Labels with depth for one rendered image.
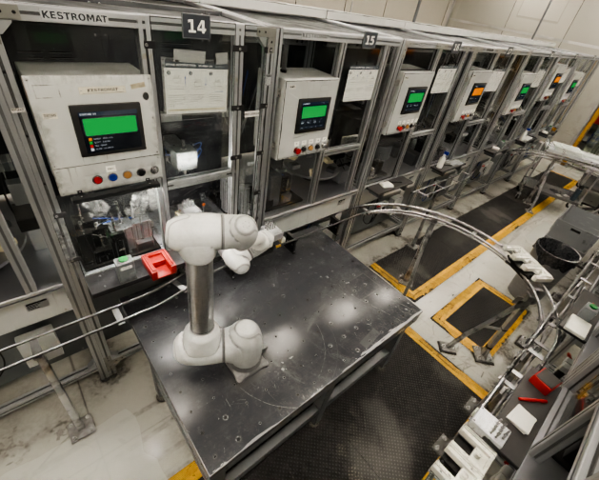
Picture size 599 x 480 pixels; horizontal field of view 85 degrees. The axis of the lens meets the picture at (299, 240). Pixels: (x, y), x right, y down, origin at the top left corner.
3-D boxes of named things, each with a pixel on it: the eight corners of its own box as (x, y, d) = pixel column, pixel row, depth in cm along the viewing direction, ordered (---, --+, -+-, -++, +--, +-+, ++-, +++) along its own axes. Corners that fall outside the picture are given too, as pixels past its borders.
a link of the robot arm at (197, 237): (224, 370, 151) (173, 376, 145) (223, 342, 164) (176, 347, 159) (226, 227, 110) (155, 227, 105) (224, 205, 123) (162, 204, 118)
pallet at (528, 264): (497, 253, 257) (504, 243, 251) (512, 253, 260) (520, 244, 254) (529, 288, 229) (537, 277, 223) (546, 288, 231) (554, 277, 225)
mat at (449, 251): (414, 303, 313) (415, 302, 312) (368, 266, 345) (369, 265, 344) (579, 182, 649) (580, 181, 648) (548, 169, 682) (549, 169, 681)
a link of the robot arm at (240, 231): (255, 221, 133) (220, 221, 130) (261, 206, 116) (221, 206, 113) (256, 252, 130) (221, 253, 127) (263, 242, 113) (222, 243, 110)
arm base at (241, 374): (275, 361, 168) (277, 354, 164) (238, 385, 155) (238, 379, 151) (255, 335, 178) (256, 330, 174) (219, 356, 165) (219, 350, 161)
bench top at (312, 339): (209, 481, 127) (209, 477, 125) (119, 303, 186) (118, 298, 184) (421, 314, 214) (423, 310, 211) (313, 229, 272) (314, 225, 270)
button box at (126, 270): (121, 283, 163) (116, 266, 155) (115, 273, 167) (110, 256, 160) (137, 277, 167) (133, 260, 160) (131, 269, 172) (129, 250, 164)
